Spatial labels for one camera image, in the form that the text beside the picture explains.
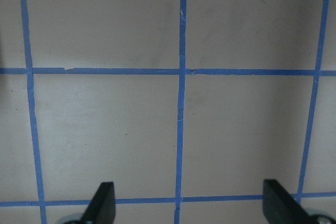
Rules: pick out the right gripper black image-right left finger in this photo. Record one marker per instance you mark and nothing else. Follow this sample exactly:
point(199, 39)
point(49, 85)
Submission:
point(102, 209)

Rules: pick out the right gripper black image-left right finger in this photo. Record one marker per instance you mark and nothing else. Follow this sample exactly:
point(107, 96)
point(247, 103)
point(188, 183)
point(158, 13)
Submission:
point(280, 207)

